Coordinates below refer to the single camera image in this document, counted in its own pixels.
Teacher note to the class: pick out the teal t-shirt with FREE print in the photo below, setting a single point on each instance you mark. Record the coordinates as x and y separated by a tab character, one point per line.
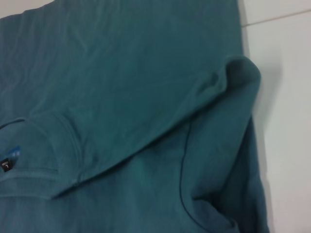
121	97

